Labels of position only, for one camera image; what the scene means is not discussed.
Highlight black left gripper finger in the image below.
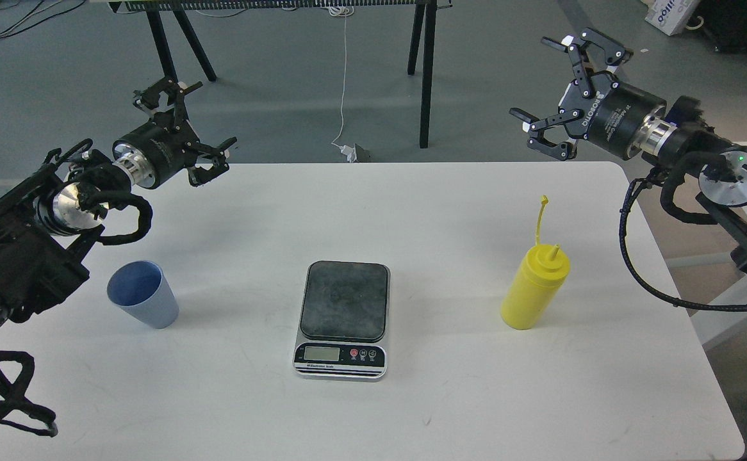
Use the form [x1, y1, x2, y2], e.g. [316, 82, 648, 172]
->
[184, 137, 238, 187]
[133, 77, 203, 143]

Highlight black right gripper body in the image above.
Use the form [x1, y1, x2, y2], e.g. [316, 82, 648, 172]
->
[558, 71, 667, 160]

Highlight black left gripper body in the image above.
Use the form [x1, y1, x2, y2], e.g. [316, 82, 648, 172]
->
[113, 122, 197, 190]

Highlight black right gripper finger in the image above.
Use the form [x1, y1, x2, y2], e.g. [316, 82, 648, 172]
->
[509, 106, 582, 161]
[541, 28, 634, 99]

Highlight blue plastic cup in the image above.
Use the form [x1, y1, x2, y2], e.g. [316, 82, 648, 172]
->
[106, 260, 180, 329]

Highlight yellow squeeze bottle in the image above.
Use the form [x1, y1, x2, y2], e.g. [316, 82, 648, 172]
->
[500, 195, 571, 330]

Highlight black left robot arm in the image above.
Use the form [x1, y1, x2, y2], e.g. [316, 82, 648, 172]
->
[0, 76, 236, 437]

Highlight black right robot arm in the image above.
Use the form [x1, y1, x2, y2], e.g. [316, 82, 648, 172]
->
[509, 28, 747, 312]

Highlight digital kitchen scale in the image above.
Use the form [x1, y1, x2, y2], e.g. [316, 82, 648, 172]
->
[292, 261, 390, 382]

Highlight white cardboard box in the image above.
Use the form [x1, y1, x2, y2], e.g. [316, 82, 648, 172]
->
[644, 0, 701, 36]

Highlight black trestle table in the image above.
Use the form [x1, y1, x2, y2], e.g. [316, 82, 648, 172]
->
[108, 0, 454, 150]

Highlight white power adapter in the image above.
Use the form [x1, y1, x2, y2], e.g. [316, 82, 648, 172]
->
[340, 144, 372, 163]

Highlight white hanging cable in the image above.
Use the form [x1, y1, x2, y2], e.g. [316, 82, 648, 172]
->
[331, 6, 351, 149]

